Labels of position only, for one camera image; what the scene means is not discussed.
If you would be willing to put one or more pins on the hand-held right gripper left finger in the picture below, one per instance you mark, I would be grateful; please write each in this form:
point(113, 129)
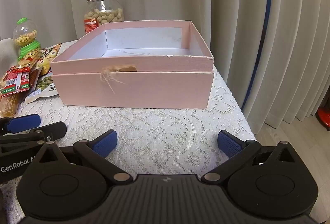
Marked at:
point(106, 142)

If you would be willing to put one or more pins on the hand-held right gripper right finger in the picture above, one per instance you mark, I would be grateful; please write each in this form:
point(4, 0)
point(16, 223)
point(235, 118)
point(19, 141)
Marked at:
point(228, 145)

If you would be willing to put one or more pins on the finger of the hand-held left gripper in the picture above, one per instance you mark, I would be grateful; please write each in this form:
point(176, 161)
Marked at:
point(24, 122)
point(55, 130)

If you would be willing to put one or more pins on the clear breadstick packet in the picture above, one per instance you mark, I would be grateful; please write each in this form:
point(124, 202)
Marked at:
point(9, 105)

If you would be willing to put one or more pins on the red label snack packet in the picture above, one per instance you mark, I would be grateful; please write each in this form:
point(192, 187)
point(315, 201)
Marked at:
point(15, 80)

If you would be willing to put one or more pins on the pink cardboard box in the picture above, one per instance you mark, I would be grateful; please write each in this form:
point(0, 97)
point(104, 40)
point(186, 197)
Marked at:
point(134, 87)

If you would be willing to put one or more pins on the yellow panda snack packet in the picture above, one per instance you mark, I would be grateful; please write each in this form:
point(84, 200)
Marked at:
point(50, 57)

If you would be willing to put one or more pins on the white blue snack packet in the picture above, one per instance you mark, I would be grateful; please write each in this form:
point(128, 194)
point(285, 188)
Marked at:
point(42, 91)

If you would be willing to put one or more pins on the green toy gumball machine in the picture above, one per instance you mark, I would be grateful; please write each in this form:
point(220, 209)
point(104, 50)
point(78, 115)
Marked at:
point(25, 35)

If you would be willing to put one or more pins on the red plastic object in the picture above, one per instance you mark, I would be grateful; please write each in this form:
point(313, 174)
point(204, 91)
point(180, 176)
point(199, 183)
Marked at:
point(324, 116)

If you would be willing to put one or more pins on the glass peanut jar gold lid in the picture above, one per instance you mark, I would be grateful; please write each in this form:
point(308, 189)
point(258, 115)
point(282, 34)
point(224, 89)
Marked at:
point(103, 14)

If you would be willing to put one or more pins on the blue fabric strip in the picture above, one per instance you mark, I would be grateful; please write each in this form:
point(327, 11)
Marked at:
point(269, 7)

